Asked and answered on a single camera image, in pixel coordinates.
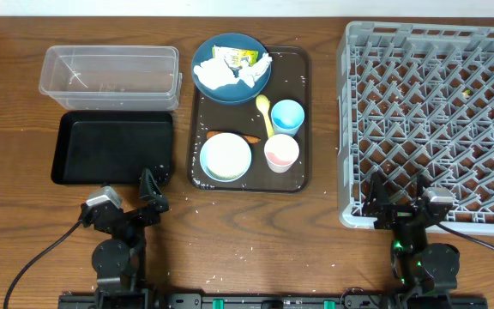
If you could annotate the dark brown serving tray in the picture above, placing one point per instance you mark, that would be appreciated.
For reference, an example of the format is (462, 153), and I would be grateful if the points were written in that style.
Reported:
(289, 79)

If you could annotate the yellow green snack wrapper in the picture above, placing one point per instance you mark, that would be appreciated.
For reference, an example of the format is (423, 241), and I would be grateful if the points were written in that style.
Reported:
(235, 58)

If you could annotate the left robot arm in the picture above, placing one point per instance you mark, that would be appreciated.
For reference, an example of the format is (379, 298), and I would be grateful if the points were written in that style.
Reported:
(120, 261)

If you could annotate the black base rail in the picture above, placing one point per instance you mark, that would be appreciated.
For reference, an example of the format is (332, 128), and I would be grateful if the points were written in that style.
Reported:
(197, 301)

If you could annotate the clear plastic waste bin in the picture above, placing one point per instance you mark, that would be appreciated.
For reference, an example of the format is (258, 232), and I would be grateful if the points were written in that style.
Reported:
(112, 77)

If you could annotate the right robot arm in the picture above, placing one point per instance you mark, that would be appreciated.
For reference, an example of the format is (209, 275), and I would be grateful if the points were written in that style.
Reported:
(427, 271)

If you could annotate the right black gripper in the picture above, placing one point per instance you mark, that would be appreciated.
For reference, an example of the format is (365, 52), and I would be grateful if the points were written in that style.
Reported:
(401, 213)

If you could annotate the grey dishwasher rack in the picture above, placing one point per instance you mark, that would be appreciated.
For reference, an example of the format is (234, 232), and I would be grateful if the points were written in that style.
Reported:
(417, 99)

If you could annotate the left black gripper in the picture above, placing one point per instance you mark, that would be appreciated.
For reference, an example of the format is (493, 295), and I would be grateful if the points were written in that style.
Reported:
(129, 214)

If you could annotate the orange carrot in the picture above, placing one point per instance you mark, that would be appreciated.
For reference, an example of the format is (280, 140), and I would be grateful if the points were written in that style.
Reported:
(247, 138)

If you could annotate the light blue bowl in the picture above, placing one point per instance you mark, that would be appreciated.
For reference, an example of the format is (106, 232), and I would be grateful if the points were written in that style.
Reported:
(225, 156)

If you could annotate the black plastic tray bin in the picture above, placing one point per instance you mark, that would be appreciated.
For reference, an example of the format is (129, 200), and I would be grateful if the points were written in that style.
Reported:
(113, 147)

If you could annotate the light blue plastic cup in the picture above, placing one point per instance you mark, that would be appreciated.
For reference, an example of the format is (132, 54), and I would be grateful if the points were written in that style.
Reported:
(287, 116)

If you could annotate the pink plastic cup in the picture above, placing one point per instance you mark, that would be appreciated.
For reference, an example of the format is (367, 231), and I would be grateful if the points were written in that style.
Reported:
(281, 151)

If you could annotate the white tissue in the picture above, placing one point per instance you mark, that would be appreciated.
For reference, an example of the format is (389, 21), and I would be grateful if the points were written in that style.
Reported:
(216, 73)

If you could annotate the yellow plastic spoon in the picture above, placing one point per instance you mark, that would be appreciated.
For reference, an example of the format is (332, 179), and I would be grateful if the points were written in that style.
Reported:
(263, 106)

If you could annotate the dark blue plate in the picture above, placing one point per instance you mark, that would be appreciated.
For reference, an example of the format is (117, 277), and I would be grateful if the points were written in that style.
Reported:
(230, 94)

